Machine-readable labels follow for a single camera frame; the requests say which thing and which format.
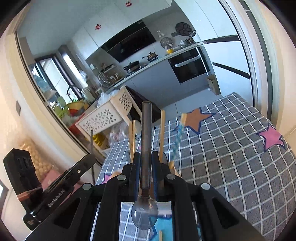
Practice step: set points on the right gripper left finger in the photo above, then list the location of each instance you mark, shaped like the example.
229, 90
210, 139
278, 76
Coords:
91, 212

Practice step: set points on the black range hood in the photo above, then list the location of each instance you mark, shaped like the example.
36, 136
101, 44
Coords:
129, 41

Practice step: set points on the white plastic utensil holder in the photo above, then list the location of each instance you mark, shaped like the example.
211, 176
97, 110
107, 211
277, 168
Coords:
114, 174

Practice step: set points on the black wok on stove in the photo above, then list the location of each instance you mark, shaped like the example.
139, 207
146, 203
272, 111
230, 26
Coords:
132, 66

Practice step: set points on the short bamboo chopstick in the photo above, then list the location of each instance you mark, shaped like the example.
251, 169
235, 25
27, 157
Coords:
172, 168

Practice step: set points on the white refrigerator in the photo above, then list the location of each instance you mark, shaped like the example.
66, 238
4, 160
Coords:
222, 44

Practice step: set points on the cardboard box on floor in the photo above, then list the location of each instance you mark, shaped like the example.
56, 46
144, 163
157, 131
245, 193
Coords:
213, 84

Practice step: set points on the white perforated storage cart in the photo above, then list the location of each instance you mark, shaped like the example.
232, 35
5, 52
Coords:
115, 110

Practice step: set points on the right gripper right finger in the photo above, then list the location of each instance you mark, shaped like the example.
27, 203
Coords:
199, 212

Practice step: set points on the blue striped tip chopstick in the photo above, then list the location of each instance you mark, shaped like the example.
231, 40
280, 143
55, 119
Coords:
179, 128

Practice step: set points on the small pot on stove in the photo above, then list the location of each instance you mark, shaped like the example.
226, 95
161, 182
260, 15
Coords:
151, 56

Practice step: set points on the black built-in oven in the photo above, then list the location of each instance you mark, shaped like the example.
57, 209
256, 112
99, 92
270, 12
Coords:
189, 64

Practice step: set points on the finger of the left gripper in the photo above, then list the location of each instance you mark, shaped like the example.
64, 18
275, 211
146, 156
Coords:
69, 178

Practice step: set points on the long diagonal bamboo chopstick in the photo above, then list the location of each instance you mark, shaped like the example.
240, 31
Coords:
161, 133

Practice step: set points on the grey checkered star tablecloth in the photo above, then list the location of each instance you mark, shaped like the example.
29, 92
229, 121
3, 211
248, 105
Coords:
243, 156

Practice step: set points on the small blue-grey spoon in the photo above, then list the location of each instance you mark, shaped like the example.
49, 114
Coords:
145, 210

